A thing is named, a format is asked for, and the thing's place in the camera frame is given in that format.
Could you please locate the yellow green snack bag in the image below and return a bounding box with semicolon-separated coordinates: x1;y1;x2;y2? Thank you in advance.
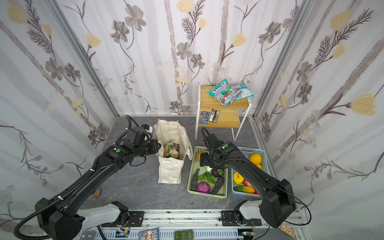
164;140;174;158

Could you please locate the beige pear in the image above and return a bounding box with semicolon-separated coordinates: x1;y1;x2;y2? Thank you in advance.
171;149;179;159

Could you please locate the cream canvas grocery bag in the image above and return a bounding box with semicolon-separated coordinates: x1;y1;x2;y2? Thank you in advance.
154;120;193;184

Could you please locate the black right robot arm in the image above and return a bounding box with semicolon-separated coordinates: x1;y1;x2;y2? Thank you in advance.
200;134;297;228

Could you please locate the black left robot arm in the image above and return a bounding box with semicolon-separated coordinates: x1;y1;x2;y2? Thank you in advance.
13;124;161;240

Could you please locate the blue candy bag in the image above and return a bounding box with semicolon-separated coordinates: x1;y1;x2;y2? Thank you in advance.
199;111;210;125

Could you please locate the light teal snack bag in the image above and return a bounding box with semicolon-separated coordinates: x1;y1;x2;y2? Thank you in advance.
235;83;254;100

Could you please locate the mangosteen dark brown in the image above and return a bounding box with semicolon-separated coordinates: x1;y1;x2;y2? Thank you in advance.
211;169;221;178

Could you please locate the green leafy vegetable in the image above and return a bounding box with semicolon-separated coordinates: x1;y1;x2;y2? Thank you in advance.
198;172;216;185

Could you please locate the dark cucumber right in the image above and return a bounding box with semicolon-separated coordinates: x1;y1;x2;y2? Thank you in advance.
211;176;225;195

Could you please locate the dark cucumber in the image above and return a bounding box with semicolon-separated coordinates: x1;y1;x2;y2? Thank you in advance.
191;167;200;192
211;176;225;195

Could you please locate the yellow bell pepper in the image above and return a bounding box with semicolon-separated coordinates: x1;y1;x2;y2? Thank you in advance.
233;172;244;186

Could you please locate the green plastic basket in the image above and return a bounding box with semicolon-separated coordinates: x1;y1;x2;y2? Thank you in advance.
188;146;228;199

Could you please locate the brown chocolate bar pack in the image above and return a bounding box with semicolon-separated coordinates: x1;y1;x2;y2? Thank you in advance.
209;109;220;123

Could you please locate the yellow lemon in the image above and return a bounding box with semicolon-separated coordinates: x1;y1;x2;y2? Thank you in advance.
249;154;263;165

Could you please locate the blue plastic basket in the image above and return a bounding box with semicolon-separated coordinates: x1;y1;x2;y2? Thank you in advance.
231;147;268;199

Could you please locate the red apple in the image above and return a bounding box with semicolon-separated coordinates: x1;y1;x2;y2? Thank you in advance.
243;180;253;188

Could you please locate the white wooden two-tier shelf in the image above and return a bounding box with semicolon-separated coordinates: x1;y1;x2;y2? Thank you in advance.
194;84;252;141

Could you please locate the dark cucumber left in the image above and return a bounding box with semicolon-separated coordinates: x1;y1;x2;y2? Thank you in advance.
191;167;200;192

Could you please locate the green orange mango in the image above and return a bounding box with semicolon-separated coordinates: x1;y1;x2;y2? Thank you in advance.
234;186;256;194

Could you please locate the green button pad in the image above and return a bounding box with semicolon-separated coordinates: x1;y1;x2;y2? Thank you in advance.
174;230;194;240

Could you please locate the printed card box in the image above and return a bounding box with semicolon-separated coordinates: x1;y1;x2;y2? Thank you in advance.
139;228;159;240

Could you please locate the small wooden block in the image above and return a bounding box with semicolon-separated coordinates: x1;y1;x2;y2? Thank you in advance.
281;225;296;238

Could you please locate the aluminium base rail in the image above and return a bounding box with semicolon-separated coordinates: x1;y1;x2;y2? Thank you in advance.
89;209;310;240

